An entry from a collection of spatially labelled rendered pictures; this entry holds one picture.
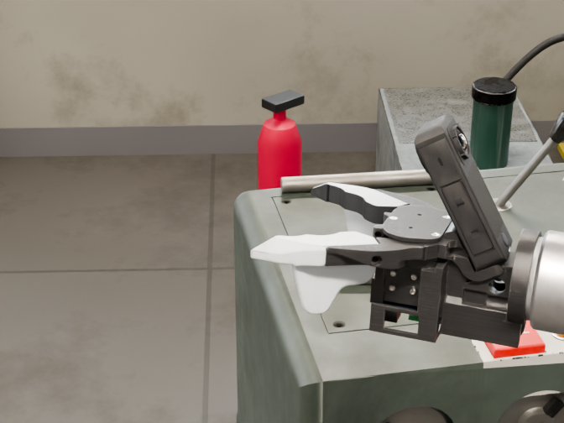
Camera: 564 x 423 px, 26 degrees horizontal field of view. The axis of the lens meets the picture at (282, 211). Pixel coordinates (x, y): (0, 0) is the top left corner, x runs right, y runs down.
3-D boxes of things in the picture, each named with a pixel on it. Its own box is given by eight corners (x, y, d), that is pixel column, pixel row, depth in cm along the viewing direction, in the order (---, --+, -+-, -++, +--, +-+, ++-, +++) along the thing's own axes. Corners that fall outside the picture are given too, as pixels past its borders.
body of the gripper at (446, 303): (358, 330, 93) (517, 360, 89) (366, 225, 90) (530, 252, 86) (383, 292, 100) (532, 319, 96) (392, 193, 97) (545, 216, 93)
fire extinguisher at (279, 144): (321, 246, 411) (323, 82, 383) (318, 285, 388) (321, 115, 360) (245, 243, 412) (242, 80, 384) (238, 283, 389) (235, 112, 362)
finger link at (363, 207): (308, 242, 104) (376, 281, 97) (311, 177, 102) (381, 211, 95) (336, 236, 106) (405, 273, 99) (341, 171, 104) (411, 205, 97)
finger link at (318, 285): (258, 327, 89) (378, 316, 91) (262, 252, 87) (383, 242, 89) (248, 310, 91) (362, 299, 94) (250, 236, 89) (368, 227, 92)
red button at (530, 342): (493, 364, 135) (495, 349, 134) (476, 335, 140) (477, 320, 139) (545, 358, 136) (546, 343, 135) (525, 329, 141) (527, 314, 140)
